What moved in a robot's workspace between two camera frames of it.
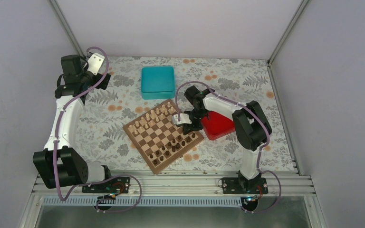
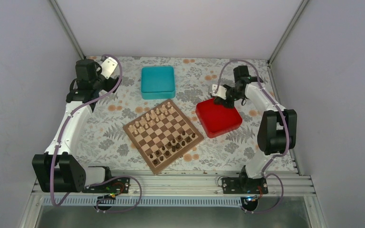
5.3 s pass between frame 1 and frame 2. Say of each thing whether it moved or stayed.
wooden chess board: stayed
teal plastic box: stayed
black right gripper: moved
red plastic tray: stayed
